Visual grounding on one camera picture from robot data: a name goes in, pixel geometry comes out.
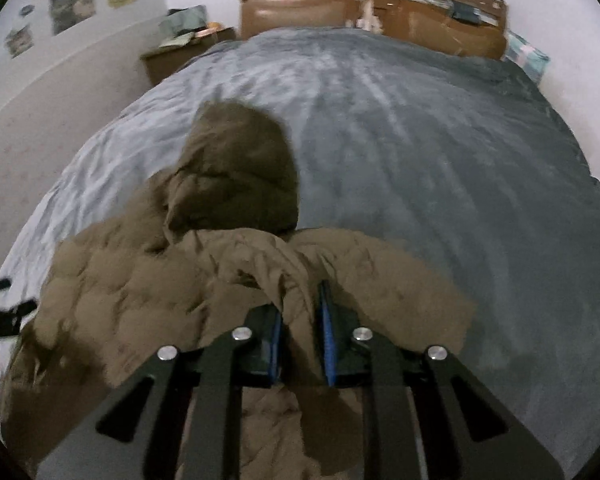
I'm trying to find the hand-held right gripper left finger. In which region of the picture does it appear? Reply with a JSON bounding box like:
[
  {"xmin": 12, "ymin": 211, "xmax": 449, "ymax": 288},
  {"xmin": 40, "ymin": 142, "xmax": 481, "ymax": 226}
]
[{"xmin": 35, "ymin": 302, "xmax": 286, "ymax": 480}]

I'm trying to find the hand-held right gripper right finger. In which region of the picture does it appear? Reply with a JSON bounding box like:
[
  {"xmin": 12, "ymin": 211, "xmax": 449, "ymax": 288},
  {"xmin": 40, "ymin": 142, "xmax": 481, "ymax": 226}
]
[{"xmin": 316, "ymin": 280, "xmax": 566, "ymax": 480}]

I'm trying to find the brown puffer jacket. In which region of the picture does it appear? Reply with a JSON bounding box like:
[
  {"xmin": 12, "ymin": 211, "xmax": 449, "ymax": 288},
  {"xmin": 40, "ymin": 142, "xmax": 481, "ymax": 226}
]
[{"xmin": 0, "ymin": 100, "xmax": 478, "ymax": 480}]

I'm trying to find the grey plush bed blanket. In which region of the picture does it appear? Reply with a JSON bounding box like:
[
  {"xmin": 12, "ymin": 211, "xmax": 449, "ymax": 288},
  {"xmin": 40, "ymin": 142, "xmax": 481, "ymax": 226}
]
[{"xmin": 0, "ymin": 27, "xmax": 600, "ymax": 480}]

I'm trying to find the brown wooden nightstand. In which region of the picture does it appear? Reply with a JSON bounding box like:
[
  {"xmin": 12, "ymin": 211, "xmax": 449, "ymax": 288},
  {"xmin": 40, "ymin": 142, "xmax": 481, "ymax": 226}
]
[{"xmin": 140, "ymin": 27, "xmax": 238, "ymax": 86}]

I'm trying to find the brown wooden headboard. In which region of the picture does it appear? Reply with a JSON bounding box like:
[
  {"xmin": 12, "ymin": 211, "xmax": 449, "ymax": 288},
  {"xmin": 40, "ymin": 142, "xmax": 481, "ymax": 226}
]
[{"xmin": 237, "ymin": 0, "xmax": 509, "ymax": 61}]

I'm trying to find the green folded cloth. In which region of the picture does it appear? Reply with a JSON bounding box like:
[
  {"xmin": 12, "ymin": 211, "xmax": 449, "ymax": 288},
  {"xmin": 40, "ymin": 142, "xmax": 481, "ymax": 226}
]
[{"xmin": 159, "ymin": 5, "xmax": 208, "ymax": 42}]

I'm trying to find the plaid pillow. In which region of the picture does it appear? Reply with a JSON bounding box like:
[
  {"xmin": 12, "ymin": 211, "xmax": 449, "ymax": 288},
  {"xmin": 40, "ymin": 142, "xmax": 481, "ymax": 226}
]
[{"xmin": 502, "ymin": 30, "xmax": 551, "ymax": 83}]

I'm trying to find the black device on headboard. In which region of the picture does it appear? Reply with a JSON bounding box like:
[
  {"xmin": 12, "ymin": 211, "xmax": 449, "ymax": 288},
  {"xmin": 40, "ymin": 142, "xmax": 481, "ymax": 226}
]
[{"xmin": 450, "ymin": 1, "xmax": 482, "ymax": 25}]

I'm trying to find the small animal wall picture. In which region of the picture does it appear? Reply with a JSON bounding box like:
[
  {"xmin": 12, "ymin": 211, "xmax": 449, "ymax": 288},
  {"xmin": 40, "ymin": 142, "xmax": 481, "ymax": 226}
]
[{"xmin": 4, "ymin": 25, "xmax": 35, "ymax": 58}]

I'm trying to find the cat wall poster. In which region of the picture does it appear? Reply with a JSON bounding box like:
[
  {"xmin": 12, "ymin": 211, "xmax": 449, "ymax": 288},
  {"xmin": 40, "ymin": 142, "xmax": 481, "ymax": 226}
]
[{"xmin": 47, "ymin": 0, "xmax": 98, "ymax": 36}]

